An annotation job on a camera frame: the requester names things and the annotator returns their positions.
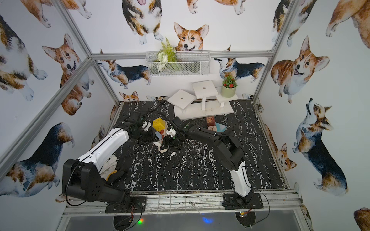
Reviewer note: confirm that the aluminium frame front rail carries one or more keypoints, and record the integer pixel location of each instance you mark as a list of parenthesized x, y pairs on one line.
[(187, 203)]

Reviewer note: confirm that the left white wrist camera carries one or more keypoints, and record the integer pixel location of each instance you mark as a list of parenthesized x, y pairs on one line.
[(146, 126)]

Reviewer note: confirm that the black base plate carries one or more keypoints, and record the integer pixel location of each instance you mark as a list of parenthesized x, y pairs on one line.
[(134, 204), (236, 202)]

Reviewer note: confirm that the beige red power strip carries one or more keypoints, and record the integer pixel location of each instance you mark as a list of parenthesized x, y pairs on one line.
[(160, 143)]

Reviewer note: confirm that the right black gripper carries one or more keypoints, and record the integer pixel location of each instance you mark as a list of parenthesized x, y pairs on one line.
[(166, 141)]

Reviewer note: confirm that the light blue plug adapter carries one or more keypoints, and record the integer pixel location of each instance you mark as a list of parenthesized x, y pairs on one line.
[(160, 136)]

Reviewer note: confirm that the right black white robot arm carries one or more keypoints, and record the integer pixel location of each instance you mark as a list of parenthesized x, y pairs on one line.
[(228, 151)]

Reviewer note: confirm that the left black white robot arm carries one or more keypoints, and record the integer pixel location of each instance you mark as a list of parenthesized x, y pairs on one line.
[(81, 176)]

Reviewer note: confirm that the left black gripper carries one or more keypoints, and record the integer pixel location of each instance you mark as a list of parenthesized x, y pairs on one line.
[(151, 132)]

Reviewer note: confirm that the green fern plant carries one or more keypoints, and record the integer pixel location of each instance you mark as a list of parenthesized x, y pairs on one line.
[(166, 55)]

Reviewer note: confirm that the yellow cube plug adapter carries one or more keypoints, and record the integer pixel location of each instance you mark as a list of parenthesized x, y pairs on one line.
[(159, 124)]

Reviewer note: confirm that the green potted red flowers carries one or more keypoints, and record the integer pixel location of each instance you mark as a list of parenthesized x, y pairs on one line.
[(229, 85)]

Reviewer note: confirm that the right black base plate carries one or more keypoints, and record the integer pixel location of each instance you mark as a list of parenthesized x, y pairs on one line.
[(236, 202)]

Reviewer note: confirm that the white wire basket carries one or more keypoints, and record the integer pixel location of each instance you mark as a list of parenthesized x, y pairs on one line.
[(189, 63)]

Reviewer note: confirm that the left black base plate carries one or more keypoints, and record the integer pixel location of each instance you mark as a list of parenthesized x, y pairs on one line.
[(134, 204)]

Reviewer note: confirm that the white tiered display stand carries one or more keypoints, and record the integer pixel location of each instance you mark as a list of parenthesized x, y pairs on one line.
[(205, 101)]

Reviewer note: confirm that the pink printed cube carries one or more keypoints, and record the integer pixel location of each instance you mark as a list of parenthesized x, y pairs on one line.
[(213, 128)]

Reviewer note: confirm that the dark red printed cube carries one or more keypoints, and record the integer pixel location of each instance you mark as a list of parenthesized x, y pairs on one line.
[(210, 121)]

